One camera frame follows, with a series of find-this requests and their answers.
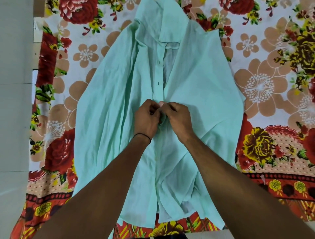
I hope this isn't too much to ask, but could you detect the person's left hand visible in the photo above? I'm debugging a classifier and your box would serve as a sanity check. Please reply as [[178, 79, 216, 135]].
[[134, 99, 163, 140]]

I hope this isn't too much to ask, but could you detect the person's right hand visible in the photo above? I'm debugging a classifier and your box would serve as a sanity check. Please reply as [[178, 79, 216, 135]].
[[159, 101, 197, 144]]

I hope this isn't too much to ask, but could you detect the mint green button shirt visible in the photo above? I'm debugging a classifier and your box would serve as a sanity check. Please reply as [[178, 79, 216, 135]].
[[72, 0, 246, 239]]

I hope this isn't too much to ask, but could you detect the person's left forearm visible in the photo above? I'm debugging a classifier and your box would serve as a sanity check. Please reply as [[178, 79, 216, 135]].
[[33, 134, 152, 239]]

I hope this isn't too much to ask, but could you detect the person's right forearm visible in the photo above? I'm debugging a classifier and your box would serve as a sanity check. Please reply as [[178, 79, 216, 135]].
[[181, 134, 315, 239]]

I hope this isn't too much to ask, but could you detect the black wrist thread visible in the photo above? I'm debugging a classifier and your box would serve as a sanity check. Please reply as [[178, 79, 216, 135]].
[[133, 133, 152, 145]]

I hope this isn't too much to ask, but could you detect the floral bed sheet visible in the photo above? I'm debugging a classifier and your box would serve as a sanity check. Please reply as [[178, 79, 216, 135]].
[[10, 0, 315, 239]]

